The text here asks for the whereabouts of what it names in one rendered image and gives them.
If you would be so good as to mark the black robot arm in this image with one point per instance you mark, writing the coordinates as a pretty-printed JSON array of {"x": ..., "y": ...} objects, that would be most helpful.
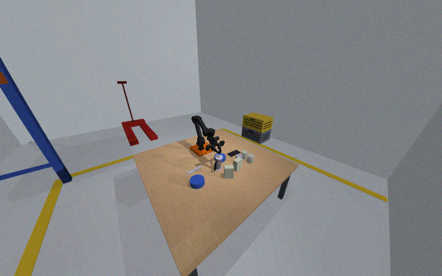
[{"x": 197, "y": 120}]

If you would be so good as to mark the black flat rectangular pad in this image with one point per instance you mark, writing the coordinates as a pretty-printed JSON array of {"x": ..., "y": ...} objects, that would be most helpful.
[{"x": 233, "y": 153}]

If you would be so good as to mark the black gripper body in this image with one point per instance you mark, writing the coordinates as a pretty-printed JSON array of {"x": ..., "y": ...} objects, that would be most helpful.
[{"x": 214, "y": 143}]

